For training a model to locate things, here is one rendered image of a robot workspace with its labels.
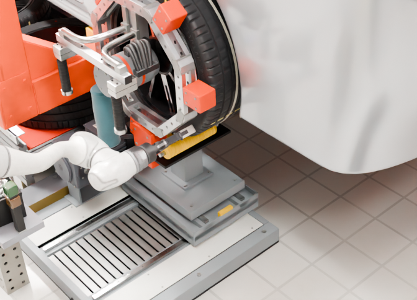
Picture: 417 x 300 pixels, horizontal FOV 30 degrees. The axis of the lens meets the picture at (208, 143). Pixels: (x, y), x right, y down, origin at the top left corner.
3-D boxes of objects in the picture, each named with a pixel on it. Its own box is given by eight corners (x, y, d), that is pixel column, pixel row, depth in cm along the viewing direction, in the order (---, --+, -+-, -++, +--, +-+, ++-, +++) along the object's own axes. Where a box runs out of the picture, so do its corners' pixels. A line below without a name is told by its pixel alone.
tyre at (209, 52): (162, -84, 287) (139, 39, 339) (110, -66, 275) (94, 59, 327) (281, 30, 263) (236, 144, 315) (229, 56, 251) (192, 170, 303)
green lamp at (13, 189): (19, 193, 266) (17, 185, 263) (9, 199, 264) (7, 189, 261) (13, 188, 268) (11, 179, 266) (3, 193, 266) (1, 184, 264)
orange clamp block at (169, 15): (180, 27, 265) (188, 13, 258) (162, 35, 261) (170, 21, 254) (168, 11, 266) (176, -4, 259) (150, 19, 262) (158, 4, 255)
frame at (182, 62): (200, 150, 288) (193, 18, 255) (187, 157, 284) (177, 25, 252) (115, 92, 321) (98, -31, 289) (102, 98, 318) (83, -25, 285)
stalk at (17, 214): (26, 230, 276) (16, 185, 263) (19, 234, 274) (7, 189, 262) (22, 225, 278) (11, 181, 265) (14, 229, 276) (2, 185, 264)
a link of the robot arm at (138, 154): (140, 171, 270) (154, 163, 273) (127, 148, 270) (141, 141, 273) (131, 176, 278) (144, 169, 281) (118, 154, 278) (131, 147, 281)
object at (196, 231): (258, 207, 335) (258, 190, 329) (195, 248, 317) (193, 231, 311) (184, 156, 366) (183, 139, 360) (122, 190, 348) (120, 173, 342)
